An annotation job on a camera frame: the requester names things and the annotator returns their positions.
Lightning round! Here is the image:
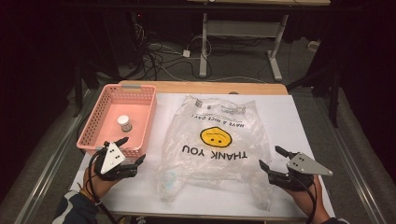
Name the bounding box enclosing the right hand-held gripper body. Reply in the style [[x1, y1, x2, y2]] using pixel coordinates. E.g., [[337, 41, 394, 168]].
[[267, 151, 333, 191]]

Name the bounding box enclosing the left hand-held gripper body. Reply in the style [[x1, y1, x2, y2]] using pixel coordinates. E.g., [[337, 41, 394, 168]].
[[93, 141, 138, 182]]

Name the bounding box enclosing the small white-capped bottle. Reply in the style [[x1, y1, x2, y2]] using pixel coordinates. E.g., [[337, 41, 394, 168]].
[[117, 115, 134, 133]]

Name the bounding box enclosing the pink plastic basket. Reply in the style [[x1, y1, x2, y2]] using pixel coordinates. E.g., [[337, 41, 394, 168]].
[[76, 83, 158, 161]]

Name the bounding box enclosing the clear plastic bag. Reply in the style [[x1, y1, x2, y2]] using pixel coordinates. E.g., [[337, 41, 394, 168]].
[[155, 94, 276, 212]]

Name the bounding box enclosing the person's right hand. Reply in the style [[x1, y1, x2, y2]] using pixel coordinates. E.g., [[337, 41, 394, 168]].
[[281, 175, 324, 213]]

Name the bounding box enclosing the person's left hand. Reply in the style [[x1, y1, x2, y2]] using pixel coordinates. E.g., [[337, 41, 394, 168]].
[[82, 161, 121, 199]]

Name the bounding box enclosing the white table mat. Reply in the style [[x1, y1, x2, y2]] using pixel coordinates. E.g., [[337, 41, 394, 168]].
[[69, 92, 336, 219]]

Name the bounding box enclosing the black metal stand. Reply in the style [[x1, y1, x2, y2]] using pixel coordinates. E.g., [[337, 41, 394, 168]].
[[72, 59, 120, 119], [286, 66, 342, 129]]

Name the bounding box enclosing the white box on floor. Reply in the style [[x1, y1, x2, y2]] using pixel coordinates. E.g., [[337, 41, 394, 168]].
[[306, 40, 321, 53]]

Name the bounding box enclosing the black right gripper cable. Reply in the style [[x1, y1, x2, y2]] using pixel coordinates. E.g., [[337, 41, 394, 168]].
[[292, 175, 318, 224]]

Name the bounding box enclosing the bundle of floor cables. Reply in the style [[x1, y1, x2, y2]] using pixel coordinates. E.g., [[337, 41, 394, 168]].
[[125, 21, 269, 84]]

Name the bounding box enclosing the white metal desk frame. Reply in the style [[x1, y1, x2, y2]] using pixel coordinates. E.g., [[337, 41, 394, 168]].
[[198, 11, 290, 82]]

